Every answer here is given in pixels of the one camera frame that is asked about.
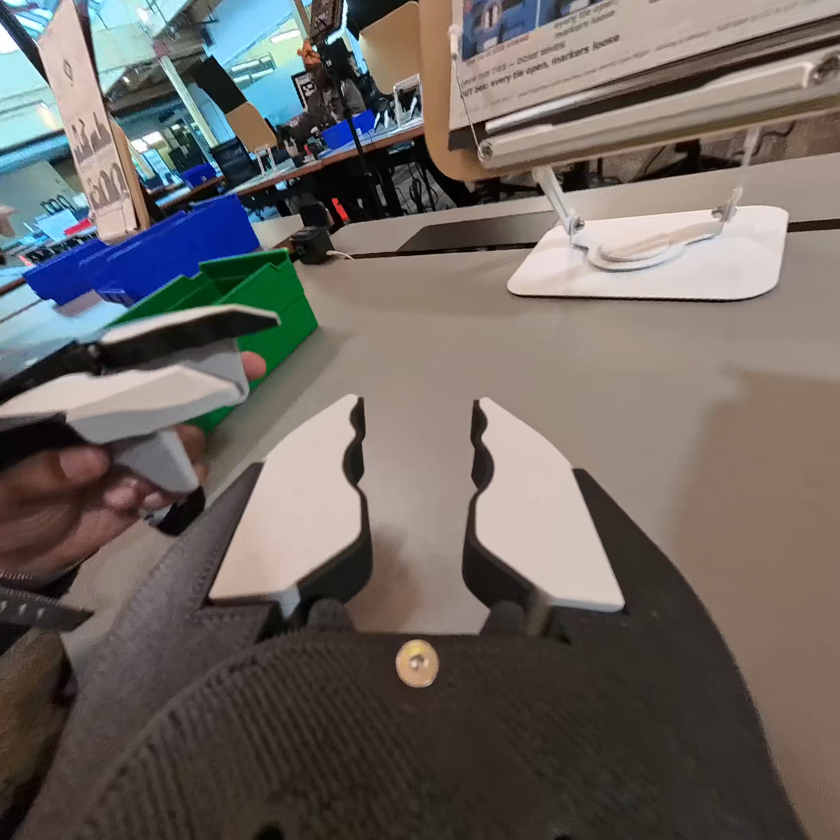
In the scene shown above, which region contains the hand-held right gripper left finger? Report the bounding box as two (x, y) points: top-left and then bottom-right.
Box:
(209, 394), (374, 619)

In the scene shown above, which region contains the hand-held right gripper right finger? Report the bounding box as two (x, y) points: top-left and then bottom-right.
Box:
(462, 396), (626, 635)

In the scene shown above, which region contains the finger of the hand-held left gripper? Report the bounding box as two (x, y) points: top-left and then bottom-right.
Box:
(0, 364), (250, 445)
(97, 305), (283, 403)

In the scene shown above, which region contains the green plastic bin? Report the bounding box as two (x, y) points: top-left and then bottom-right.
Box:
(108, 248), (320, 435)

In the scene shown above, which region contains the grey desk with wooden edge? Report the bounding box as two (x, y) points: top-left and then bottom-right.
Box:
(59, 154), (840, 840)
(147, 121), (427, 221)
(0, 215), (304, 368)

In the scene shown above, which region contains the person's left hand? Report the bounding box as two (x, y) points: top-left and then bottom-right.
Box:
(0, 351), (268, 581)

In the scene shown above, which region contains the black power adapter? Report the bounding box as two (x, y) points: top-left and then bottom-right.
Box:
(290, 225), (337, 265)

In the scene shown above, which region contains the document stand with wooden board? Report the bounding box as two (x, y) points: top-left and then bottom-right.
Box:
(37, 0), (152, 245)
(190, 56), (280, 153)
(357, 3), (422, 96)
(419, 0), (840, 303)

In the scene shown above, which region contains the black pole stand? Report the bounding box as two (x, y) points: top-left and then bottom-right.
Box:
(325, 39), (385, 221)

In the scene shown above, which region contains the instruction sheet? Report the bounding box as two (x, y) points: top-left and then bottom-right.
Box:
(449, 0), (840, 129)

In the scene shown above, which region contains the perforated wrist strap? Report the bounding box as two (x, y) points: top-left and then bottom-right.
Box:
(0, 587), (94, 635)

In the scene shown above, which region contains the dark desk cable cover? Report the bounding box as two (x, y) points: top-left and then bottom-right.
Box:
(397, 210), (559, 253)

